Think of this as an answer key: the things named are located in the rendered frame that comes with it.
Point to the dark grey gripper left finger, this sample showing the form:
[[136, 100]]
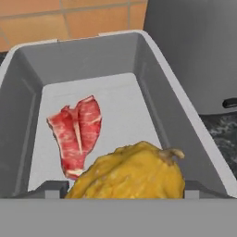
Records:
[[52, 188]]

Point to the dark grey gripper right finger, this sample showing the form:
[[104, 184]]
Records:
[[197, 189]]

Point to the yellow squash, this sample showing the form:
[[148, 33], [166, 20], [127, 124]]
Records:
[[129, 176]]

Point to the red raw steak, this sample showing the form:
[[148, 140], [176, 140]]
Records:
[[77, 132]]

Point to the grey tupperware container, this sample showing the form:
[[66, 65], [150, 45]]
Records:
[[123, 92]]

